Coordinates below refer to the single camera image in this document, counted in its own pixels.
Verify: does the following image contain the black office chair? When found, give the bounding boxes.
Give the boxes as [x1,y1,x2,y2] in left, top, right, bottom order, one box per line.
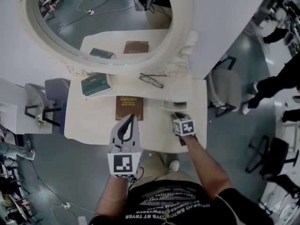
[245,135,300,173]

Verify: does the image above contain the person's left forearm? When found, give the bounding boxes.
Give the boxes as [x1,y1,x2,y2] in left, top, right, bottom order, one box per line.
[96,174,132,217]

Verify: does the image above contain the black eyeglasses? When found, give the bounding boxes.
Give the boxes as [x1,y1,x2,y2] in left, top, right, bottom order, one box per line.
[139,73,165,89]

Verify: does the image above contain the oval mirror cream frame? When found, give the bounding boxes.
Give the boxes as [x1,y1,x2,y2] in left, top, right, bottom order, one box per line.
[16,0,199,78]

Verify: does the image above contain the small cream drawer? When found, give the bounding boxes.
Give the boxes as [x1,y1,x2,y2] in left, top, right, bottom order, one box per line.
[159,100,189,112]

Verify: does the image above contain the brown book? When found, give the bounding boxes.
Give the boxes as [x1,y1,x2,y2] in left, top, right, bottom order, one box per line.
[115,96,144,121]

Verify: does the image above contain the person's black printed shirt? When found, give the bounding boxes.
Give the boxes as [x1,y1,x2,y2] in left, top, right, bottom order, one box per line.
[89,180,275,225]

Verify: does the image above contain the green book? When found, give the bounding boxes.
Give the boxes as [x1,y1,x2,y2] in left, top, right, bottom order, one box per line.
[81,73,113,97]

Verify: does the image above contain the grey chair black legs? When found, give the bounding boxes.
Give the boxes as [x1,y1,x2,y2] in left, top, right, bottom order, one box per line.
[24,83,62,128]
[207,54,243,118]

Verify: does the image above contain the black metal rack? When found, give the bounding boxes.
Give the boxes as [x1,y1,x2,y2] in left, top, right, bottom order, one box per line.
[0,163,38,225]

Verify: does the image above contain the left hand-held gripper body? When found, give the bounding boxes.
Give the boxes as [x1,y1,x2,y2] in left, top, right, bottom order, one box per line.
[107,143,144,179]

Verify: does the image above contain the white flower bouquet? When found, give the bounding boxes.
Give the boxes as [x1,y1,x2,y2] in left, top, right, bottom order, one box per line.
[37,106,47,128]

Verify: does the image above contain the blue chair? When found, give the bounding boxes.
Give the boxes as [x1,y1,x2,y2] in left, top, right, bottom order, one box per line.
[44,78,71,135]

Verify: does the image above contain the person's beige trousers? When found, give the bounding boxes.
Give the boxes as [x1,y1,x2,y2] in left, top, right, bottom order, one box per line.
[138,152,195,185]

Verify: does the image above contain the black floor cable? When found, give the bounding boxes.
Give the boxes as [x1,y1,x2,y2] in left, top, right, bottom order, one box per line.
[30,162,71,210]

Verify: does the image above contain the white dressing table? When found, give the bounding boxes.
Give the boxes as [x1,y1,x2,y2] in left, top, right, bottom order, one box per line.
[64,70,208,154]

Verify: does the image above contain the person's right forearm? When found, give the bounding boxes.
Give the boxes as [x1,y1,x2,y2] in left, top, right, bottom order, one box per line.
[182,136,232,199]

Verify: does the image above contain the person's white right shoe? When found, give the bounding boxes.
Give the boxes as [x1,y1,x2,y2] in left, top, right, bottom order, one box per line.
[169,160,180,173]

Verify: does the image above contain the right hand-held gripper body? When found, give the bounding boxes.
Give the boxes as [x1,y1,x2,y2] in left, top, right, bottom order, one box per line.
[171,112,197,147]

